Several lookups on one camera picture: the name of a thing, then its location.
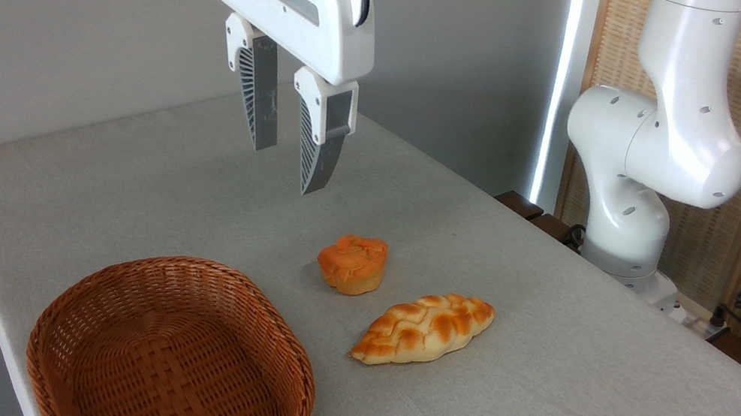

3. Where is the braided golden bread loaf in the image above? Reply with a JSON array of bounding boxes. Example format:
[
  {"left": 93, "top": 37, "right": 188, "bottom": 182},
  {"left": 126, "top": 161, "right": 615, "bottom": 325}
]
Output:
[{"left": 346, "top": 277, "right": 500, "bottom": 387}]

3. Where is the white power strip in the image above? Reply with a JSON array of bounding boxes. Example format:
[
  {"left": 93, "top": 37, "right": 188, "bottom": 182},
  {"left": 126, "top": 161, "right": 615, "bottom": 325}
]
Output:
[{"left": 667, "top": 292, "right": 737, "bottom": 342}]

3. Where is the orange muffin bread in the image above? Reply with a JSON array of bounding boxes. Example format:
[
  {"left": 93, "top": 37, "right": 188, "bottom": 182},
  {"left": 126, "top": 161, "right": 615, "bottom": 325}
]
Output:
[{"left": 312, "top": 228, "right": 392, "bottom": 302}]

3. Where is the dark brown wooden block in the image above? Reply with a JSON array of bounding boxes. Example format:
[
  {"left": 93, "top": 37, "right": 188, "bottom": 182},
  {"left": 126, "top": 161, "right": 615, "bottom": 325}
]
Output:
[
  {"left": 490, "top": 188, "right": 548, "bottom": 225},
  {"left": 523, "top": 210, "right": 587, "bottom": 254}
]

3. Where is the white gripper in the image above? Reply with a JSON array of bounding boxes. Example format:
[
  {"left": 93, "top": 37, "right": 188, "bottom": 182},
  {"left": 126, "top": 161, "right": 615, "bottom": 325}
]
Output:
[{"left": 167, "top": 0, "right": 387, "bottom": 204}]

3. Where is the brown wicker basket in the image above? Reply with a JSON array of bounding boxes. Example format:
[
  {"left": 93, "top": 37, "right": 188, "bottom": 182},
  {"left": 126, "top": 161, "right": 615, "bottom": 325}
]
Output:
[{"left": 14, "top": 231, "right": 337, "bottom": 416}]

